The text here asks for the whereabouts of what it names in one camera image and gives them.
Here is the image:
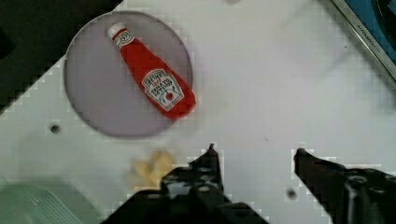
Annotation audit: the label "red ketchup bottle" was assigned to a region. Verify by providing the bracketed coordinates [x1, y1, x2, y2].
[107, 22, 196, 120]

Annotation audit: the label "black oven with handle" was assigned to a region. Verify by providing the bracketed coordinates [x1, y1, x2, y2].
[329, 0, 396, 80]

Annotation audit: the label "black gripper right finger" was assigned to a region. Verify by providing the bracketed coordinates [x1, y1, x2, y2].
[293, 148, 396, 224]

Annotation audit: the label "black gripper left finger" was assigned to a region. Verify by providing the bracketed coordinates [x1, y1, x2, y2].
[101, 144, 269, 224]

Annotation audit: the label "light green bowl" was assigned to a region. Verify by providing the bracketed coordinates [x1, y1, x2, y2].
[0, 179, 103, 224]

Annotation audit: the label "yellow toy food pieces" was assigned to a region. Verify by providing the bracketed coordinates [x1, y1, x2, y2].
[134, 150, 174, 190]

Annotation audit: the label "grey round plate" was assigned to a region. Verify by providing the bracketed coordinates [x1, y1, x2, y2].
[64, 11, 193, 138]

